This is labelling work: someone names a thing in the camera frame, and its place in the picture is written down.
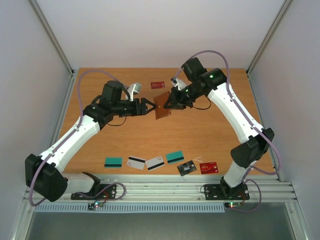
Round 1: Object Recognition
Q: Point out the right aluminium corner post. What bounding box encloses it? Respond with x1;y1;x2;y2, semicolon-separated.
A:
246;0;294;77

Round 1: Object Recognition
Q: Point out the red card far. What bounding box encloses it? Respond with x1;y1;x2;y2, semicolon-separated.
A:
150;81;166;89

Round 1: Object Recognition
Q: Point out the left aluminium corner post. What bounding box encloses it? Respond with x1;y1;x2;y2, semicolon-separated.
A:
27;0;75;75

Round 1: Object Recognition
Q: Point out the teal card left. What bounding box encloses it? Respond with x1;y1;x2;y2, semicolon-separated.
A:
104;157;123;168

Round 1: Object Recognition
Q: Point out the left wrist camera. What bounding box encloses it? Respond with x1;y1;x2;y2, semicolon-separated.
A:
127;82;142;102

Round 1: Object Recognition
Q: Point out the left small circuit board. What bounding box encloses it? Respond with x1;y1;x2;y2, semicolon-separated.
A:
87;202;104;211

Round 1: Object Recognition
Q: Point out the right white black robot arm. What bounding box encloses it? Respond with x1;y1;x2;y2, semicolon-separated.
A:
163;57;275;198

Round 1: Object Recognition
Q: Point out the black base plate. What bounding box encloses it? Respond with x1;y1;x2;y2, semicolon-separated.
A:
70;184;117;201
203;183;250;201

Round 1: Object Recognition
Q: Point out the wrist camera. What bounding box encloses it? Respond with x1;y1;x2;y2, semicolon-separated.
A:
127;82;142;102
171;77;187;91

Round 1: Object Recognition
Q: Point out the grey slotted cable duct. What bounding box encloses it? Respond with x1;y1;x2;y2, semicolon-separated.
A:
34;202;225;214

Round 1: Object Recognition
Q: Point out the white card left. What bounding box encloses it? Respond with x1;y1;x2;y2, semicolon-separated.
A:
126;156;146;170

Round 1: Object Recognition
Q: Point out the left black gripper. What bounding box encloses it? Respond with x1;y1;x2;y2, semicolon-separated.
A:
112;98;157;116

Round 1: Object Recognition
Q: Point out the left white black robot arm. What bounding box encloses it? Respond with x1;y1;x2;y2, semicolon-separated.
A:
25;80;156;202

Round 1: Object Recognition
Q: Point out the brown leather card holder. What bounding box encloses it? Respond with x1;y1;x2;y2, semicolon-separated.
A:
153;91;171;120

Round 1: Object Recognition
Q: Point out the small circuit board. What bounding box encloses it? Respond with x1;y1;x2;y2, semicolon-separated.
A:
224;201;242;209
87;202;104;211

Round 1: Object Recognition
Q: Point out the white card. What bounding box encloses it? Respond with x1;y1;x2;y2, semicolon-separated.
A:
126;156;146;170
145;156;165;171

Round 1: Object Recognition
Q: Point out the right small circuit board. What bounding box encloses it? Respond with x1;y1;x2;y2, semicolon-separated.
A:
224;201;242;209

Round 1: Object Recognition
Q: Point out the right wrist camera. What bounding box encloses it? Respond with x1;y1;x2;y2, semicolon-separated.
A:
171;77;187;91

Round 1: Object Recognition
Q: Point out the teal card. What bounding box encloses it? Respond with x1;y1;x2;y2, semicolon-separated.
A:
166;150;185;164
104;157;123;168

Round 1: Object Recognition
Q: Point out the teal card right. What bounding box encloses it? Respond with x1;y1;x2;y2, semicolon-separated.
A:
166;150;185;164

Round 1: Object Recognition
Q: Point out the aluminium corner post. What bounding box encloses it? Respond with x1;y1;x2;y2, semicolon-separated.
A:
246;0;294;77
27;0;75;75

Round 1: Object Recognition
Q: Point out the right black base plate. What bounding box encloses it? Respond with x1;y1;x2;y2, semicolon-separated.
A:
203;183;250;201

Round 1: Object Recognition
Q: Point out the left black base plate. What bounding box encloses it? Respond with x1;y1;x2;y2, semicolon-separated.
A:
70;184;117;201

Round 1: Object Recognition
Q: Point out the red VIP card near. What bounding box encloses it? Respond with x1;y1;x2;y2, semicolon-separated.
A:
199;162;219;175

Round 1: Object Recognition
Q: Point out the white card right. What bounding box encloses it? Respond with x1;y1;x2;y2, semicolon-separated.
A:
145;156;165;171

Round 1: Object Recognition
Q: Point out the black VIP card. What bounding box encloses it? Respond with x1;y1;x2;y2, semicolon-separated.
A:
177;160;197;177

